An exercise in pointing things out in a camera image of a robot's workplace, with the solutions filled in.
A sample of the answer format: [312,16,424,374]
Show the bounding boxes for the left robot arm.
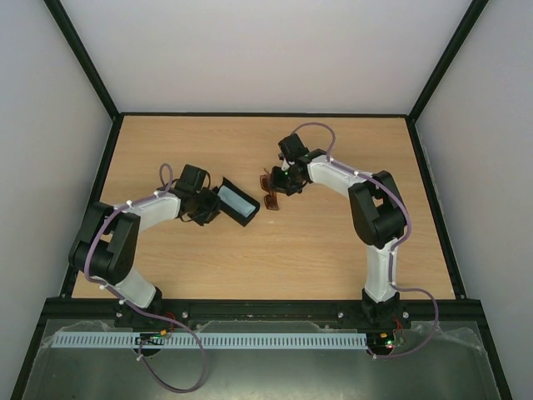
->
[68,163,219,325]

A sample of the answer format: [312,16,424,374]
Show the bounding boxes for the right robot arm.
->
[266,133,411,327]

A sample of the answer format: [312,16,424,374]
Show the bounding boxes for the light blue cleaning cloth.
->
[218,186,255,218]

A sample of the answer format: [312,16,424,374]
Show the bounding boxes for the light blue slotted cable duct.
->
[51,332,367,350]

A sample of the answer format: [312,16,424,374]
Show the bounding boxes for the right control board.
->
[366,328,406,350]

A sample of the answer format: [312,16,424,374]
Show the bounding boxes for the black glasses case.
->
[216,177,261,227]

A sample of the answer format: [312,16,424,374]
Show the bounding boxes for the black aluminium frame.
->
[12,1,511,399]

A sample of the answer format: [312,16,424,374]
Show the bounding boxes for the control board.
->
[366,328,406,350]
[132,329,173,346]

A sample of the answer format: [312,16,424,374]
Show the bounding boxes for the left control board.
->
[132,329,173,346]

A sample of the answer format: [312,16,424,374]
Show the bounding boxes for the brown sunglasses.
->
[259,169,279,211]

